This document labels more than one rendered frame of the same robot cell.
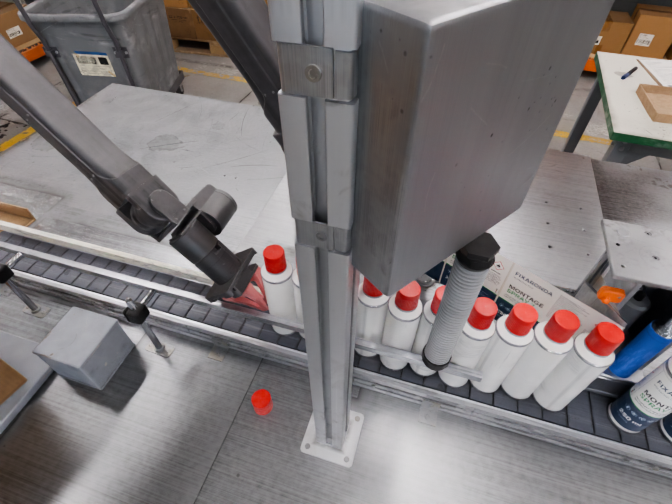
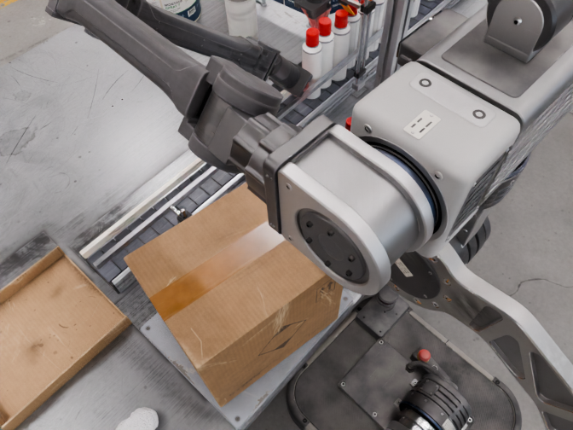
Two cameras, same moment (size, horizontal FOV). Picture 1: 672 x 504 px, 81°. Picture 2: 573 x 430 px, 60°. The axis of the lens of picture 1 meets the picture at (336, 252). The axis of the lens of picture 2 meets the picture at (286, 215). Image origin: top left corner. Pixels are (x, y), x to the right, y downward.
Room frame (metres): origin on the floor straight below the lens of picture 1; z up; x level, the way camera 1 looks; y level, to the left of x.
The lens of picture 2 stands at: (0.01, 1.05, 1.86)
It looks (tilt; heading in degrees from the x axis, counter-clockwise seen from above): 57 degrees down; 297
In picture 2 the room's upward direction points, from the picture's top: 3 degrees counter-clockwise
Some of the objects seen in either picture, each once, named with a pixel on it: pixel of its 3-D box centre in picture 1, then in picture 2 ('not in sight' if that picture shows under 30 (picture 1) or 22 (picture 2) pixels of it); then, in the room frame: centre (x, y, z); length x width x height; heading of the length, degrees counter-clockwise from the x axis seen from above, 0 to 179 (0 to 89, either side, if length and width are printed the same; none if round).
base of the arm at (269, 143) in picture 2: not in sight; (278, 160); (0.17, 0.75, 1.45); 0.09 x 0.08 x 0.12; 70
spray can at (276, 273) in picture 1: (280, 291); (311, 64); (0.41, 0.10, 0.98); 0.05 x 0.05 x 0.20
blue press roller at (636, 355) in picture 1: (633, 356); not in sight; (0.29, -0.45, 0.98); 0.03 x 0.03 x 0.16
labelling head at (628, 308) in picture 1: (613, 315); not in sight; (0.34, -0.43, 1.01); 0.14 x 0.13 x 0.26; 73
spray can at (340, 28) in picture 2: not in sight; (338, 46); (0.37, 0.00, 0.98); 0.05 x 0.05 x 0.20
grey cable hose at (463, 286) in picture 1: (453, 312); not in sight; (0.23, -0.12, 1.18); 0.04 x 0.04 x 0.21
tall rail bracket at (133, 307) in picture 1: (151, 316); not in sight; (0.40, 0.34, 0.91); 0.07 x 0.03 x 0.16; 163
